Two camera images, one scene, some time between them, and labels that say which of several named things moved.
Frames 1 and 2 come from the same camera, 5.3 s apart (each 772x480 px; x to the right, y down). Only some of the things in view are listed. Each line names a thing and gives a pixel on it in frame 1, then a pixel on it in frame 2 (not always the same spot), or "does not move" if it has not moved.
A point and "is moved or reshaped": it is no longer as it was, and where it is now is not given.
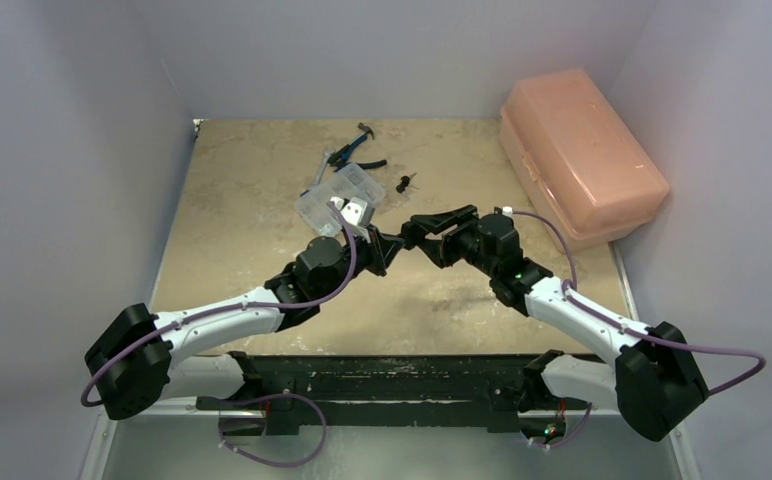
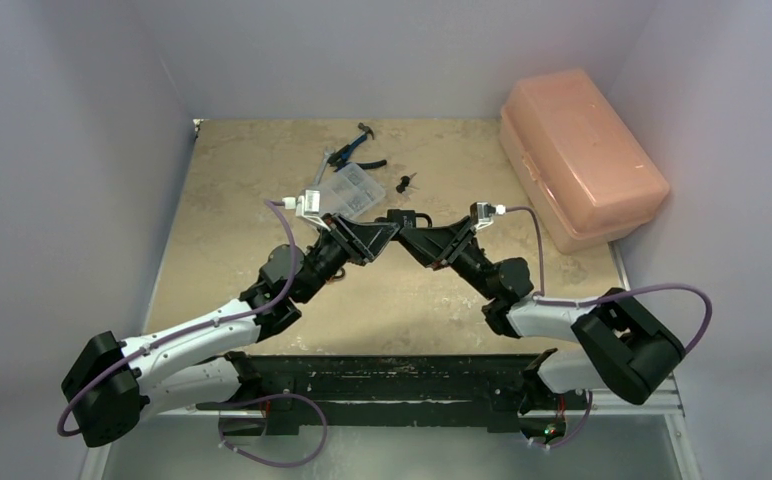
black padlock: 413,235 is moved or reshaped
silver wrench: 327,154 does not move
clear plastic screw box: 350,182 does not move
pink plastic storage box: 585,166 does not move
